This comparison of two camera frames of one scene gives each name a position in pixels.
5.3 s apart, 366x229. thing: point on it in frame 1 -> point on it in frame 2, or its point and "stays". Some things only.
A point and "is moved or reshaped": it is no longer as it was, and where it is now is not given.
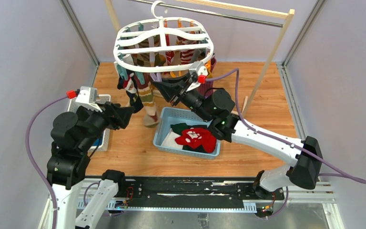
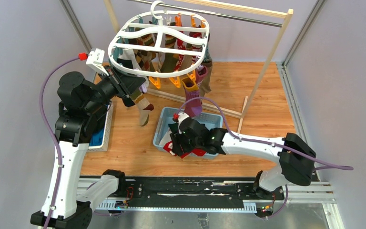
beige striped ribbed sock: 145,92 is moved or reshaped
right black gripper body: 194,101 -> 186,144
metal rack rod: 211,14 stays
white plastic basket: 105,142 stays
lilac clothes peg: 156,78 -> 143,88
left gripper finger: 124,115 -> 131,83
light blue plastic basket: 170,116 stays
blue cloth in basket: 98,142 stays
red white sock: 196,137 is moved or reshaped
